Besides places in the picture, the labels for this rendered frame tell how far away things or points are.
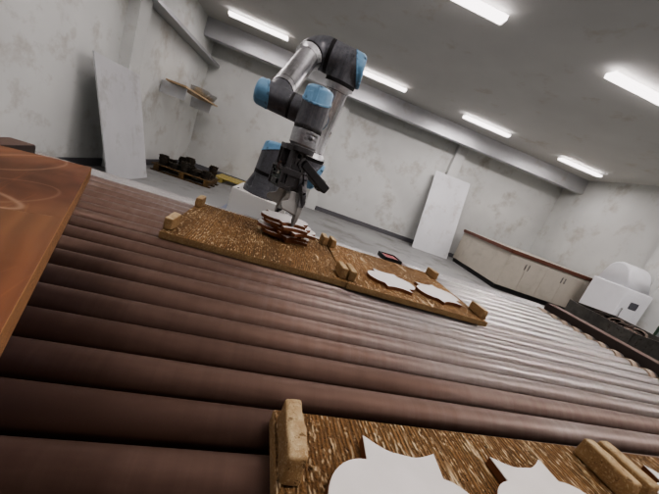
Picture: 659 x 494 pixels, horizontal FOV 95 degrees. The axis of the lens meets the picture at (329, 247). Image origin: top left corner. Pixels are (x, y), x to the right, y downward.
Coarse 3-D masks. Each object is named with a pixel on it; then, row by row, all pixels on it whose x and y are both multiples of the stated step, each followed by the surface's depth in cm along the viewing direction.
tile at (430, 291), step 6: (420, 288) 84; (426, 288) 87; (432, 288) 89; (426, 294) 82; (432, 294) 83; (438, 294) 85; (444, 294) 88; (450, 294) 90; (438, 300) 82; (444, 300) 82; (450, 300) 84; (456, 300) 86; (456, 306) 83
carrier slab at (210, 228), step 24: (192, 216) 77; (216, 216) 84; (240, 216) 94; (192, 240) 61; (216, 240) 66; (240, 240) 72; (264, 240) 78; (312, 240) 97; (264, 264) 66; (288, 264) 68; (312, 264) 74
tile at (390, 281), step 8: (368, 272) 81; (376, 272) 83; (384, 272) 87; (376, 280) 78; (384, 280) 79; (392, 280) 82; (400, 280) 85; (392, 288) 77; (400, 288) 78; (408, 288) 80
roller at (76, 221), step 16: (80, 224) 55; (96, 224) 56; (144, 240) 58; (160, 240) 60; (208, 256) 62; (224, 256) 64; (272, 272) 66; (288, 272) 68; (336, 288) 70; (400, 304) 75; (528, 336) 88; (592, 352) 96
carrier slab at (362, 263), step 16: (336, 256) 89; (352, 256) 96; (368, 256) 104; (400, 272) 98; (416, 272) 106; (352, 288) 71; (368, 288) 72; (384, 288) 76; (416, 304) 75; (432, 304) 78; (464, 304) 89; (464, 320) 79; (480, 320) 80
